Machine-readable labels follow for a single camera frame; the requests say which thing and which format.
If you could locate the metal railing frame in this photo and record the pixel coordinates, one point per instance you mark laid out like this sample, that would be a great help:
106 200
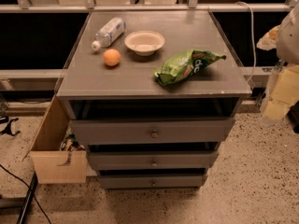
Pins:
46 8

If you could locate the black clamp tool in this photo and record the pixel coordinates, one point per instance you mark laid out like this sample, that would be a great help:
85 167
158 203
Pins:
8 129

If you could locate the grey drawer cabinet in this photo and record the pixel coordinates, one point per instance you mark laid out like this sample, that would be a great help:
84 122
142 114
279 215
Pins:
92 91

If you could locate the clear plastic water bottle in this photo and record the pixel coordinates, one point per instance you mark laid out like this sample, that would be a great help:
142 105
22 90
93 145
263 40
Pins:
108 33

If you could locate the orange fruit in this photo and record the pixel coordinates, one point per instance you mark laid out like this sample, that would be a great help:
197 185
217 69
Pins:
111 57

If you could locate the grey top drawer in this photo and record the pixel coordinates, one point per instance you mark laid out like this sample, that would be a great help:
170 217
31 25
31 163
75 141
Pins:
148 131

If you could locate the light wooden box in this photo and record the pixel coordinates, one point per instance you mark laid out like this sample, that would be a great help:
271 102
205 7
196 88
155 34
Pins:
52 165

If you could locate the grey drawer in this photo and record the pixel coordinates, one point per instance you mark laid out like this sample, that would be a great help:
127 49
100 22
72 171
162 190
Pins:
152 160
148 131
151 181

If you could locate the green chip bag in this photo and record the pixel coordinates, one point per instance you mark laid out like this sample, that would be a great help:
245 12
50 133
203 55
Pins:
185 64

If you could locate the snack packets in box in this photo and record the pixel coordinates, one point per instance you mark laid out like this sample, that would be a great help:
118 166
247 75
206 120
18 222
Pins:
70 142

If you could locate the white paper bowl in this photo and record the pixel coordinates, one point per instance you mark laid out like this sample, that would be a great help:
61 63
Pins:
144 43

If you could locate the grey bottom drawer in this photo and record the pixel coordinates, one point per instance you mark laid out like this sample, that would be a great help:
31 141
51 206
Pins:
151 181

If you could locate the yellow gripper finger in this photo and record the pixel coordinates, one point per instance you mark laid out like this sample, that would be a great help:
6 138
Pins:
284 95
269 40

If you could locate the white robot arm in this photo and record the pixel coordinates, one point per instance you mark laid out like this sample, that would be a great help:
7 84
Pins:
287 49

